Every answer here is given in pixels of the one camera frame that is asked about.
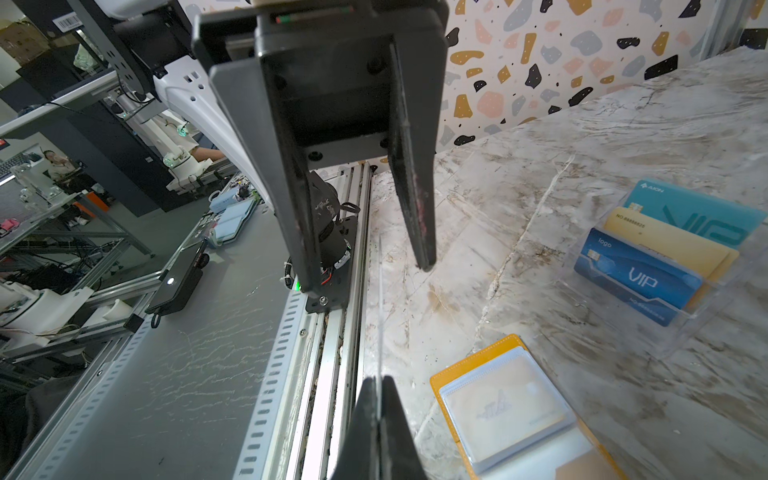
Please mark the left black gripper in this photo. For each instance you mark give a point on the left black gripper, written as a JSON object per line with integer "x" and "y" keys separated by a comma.
{"x": 317, "y": 83}

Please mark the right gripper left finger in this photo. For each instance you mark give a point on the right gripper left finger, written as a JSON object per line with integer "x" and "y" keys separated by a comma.
{"x": 359, "y": 455}

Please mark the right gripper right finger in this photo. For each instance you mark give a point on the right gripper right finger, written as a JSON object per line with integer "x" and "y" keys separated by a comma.
{"x": 398, "y": 457}

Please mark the yellow leather card holder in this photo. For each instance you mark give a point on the yellow leather card holder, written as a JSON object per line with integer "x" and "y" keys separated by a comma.
{"x": 509, "y": 420}

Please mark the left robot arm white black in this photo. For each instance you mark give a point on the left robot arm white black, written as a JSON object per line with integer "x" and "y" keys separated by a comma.
{"x": 149, "y": 43}

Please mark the blue VIP card in stand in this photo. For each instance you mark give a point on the blue VIP card in stand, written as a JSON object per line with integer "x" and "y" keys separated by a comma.
{"x": 643, "y": 281}

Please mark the gold card in stand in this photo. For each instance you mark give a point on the gold card in stand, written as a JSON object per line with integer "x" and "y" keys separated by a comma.
{"x": 711, "y": 260}

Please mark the teal VIP card in stand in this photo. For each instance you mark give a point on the teal VIP card in stand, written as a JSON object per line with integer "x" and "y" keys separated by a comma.
{"x": 710, "y": 217}

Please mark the white perforated cable duct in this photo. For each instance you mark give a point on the white perforated cable duct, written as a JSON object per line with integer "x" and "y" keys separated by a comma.
{"x": 252, "y": 459}

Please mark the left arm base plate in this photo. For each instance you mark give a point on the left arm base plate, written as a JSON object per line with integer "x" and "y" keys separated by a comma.
{"x": 335, "y": 293}

